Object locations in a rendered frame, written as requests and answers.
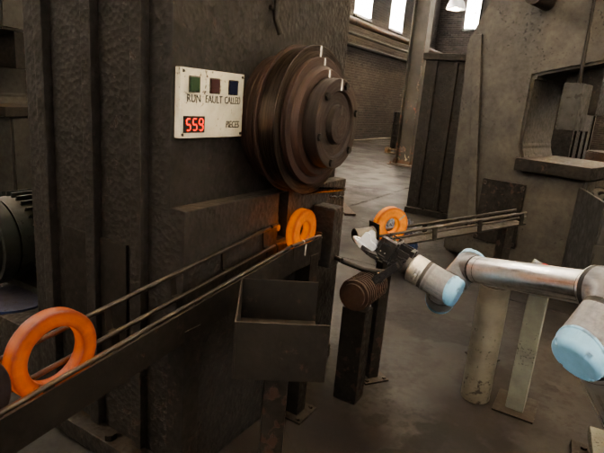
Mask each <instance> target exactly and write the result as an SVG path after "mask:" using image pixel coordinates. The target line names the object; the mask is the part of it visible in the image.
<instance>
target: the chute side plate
mask: <svg viewBox="0 0 604 453"><path fill-rule="evenodd" d="M321 246H322V237H320V238H317V239H315V240H313V241H310V242H308V243H305V244H302V245H299V246H297V247H294V248H293V249H290V250H289V251H287V252H285V253H284V254H282V255H280V256H278V257H277V258H275V259H273V260H272V261H270V262H267V263H266V264H264V265H263V266H261V267H260V268H258V269H256V270H255V271H252V272H251V273H249V274H247V275H245V276H244V277H243V278H246V279H263V280H282V279H284V278H285V277H287V276H288V275H289V274H290V273H292V272H294V271H297V270H299V269H301V268H303V267H306V266H307V265H309V264H310V257H311V255H314V254H316V253H319V257H318V261H319V260H320V255H321ZM305 248H306V255H305ZM241 279H242V278H241ZM241 279H239V280H237V281H235V282H234V283H232V284H230V285H228V286H227V287H225V288H223V289H221V290H220V291H218V292H217V293H215V294H213V295H211V296H210V297H208V298H206V299H204V300H202V301H201V302H199V303H198V304H196V305H194V306H192V307H190V308H189V309H187V310H185V311H183V312H182V313H180V314H179V315H177V316H175V317H173V318H172V319H170V320H168V321H167V322H165V323H163V324H161V325H159V326H157V327H156V328H155V329H153V330H151V331H150V332H148V333H145V334H144V335H142V336H140V337H139V338H137V339H136V340H135V341H133V342H130V343H128V344H127V345H125V346H123V347H122V348H120V349H118V350H116V351H115V352H113V353H112V354H110V355H108V356H106V357H105V358H103V359H101V360H99V361H97V362H95V363H94V364H93V365H91V366H89V367H88V368H86V369H84V370H82V371H80V372H78V373H77V374H75V375H73V376H72V377H70V378H68V379H67V380H65V381H63V382H61V383H60V384H58V385H56V386H54V387H52V388H51V389H50V390H48V391H46V392H45V393H43V394H41V395H39V396H37V397H35V398H34V399H32V400H30V401H29V402H28V403H26V404H23V405H22V406H20V407H18V408H17V409H15V410H13V411H11V412H10V413H8V414H7V415H5V416H3V417H1V418H0V453H16V452H18V451H19V450H21V449H23V448H24V447H26V446H27V445H29V444H31V443H32V442H33V441H35V440H36V439H38V438H39V437H41V436H42V435H44V434H45V433H47V432H48V431H50V430H52V429H54V428H55V427H57V426H58V425H59V424H60V423H62V422H64V421H65V420H67V419H68V418H70V417H71V416H73V415H75V414H76V413H78V412H80V411H81V410H83V409H84V408H85V407H86V406H88V405H89V404H91V403H93V402H95V401H96V400H98V399H99V398H101V397H102V396H104V395H106V394H107V393H109V392H110V391H111V390H112V389H114V388H116V387H117V386H119V385H121V384H122V383H124V382H125V381H127V380H128V379H130V378H132V377H133V376H135V375H136V374H137V373H139V372H140V371H142V370H143V369H145V368H147V367H148V366H150V365H151V364H153V363H154V362H156V361H158V360H160V359H161V358H162V357H163V356H165V355H166V354H168V353H169V352H171V351H173V350H174V349H176V348H178V347H179V346H181V345H182V344H184V332H186V331H188V330H190V329H191V328H194V327H196V326H198V325H200V332H202V331H204V330H205V329H207V328H208V327H210V326H211V325H213V324H214V323H215V322H217V321H219V320H220V319H222V318H223V317H225V316H226V315H228V314H230V313H231V312H233V311H234V310H236V309H237V302H238V297H239V290H240V285H241Z"/></svg>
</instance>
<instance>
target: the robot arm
mask: <svg viewBox="0 0 604 453"><path fill-rule="evenodd" d="M393 236H395V237H396V238H398V239H400V240H399V242H397V241H396V240H393V239H394V238H393ZM353 239H354V241H355V243H356V244H357V245H358V247H359V248H360V250H362V251H363V252H364V253H365V254H366V255H368V256H369V257H371V258H373V259H375V260H376V261H377V262H380V263H382V264H386V265H387V266H390V265H391V266H390V267H388V268H387V269H385V270H383V271H380V272H377V273H376V274H375V275H374V277H373V278H371V279H372V280H373V282H374V284H375V285H376V284H380V283H383V282H384V280H386V278H387V277H389V276H391V275H392V274H394V273H395V272H397V271H399V270H401V269H402V271H401V273H402V274H403V275H404V279H405V280H408V281H409V282H411V283H412V284H413V285H415V286H416V287H418V288H419V289H422V290H423V291H425V292H427V293H426V296H425V301H426V305H427V307H428V308H429V309H430V311H432V312H433V313H436V314H446V313H447V312H448V311H450V310H451V309H452V307H453V306H454V305H455V304H456V303H457V301H458V300H459V298H460V296H461V295H462V294H463V293H464V291H465V290H466V289H467V288H468V287H469V286H470V284H471V283H475V284H483V285H487V286H492V287H496V288H501V289H509V290H514V291H518V292H522V293H527V294H531V295H536V296H541V297H545V298H553V299H558V300H563V301H567V302H571V303H575V304H579V305H578V307H577V308H576V309H575V311H574V312H573V313H572V315H571V316H570V317H569V319H568V320H567V321H566V322H565V324H564V325H563V326H562V327H561V328H560V329H559V330H558V331H557V333H556V335H555V338H554V339H553V340H552V344H551V348H552V352H553V354H554V356H555V358H556V359H557V361H558V362H559V363H561V364H563V367H564V368H565V369H566V370H568V371H569V372H570V373H572V374H573V375H575V376H576V377H578V378H579V379H580V380H581V382H582V384H583V386H584V388H585V390H586V392H587V394H588V396H589V398H590V400H591V402H592V404H593V406H594V408H595V410H596V412H597V414H598V416H599V418H600V420H601V422H602V424H603V426H604V266H602V265H591V266H589V267H587V268H585V269H584V270H580V269H573V268H565V267H558V266H551V265H544V264H536V263H529V262H515V261H508V260H501V259H494V258H486V257H484V256H483V255H482V254H481V253H479V252H478V251H477V250H473V249H471V248H467V249H464V250H463V251H462V252H461V253H459V254H458V255H457V258H456V259H455V260H454V261H453V262H452V263H451V264H450V265H449V267H448V268H447V269H446V270H444V269H443V268H441V267H440V266H439V265H437V264H435V263H433V262H431V261H430V260H428V259H426V258H425V257H423V256H421V255H417V253H418V252H419V251H418V250H416V249H414V248H412V247H411V246H410V245H408V244H406V243H404V240H403V239H401V238H399V237H398V236H396V235H393V234H392V233H390V235H389V236H386V235H384V236H382V238H381V240H380V241H378V240H377V239H376V232H375V231H374V230H370V231H368V232H366V233H365V234H364V235H363V236H362V237H359V236H355V235H354V236H353ZM416 255H417V256H416ZM392 264H393V265H392Z"/></svg>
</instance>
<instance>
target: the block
mask: <svg viewBox="0 0 604 453"><path fill-rule="evenodd" d="M313 212H314V214H315V219H316V230H315V231H316V232H321V233H322V237H323V238H322V246H321V255H320V260H319V261H318V266H321V267H325V268H327V269H329V268H332V267H333V266H335V265H337V263H338V262H337V261H336V260H335V259H334V256H335V255H337V256H339V252H340V242H341V233H342V217H343V207H342V206H339V205H334V204H330V203H325V202H323V203H319V204H315V205H314V208H313Z"/></svg>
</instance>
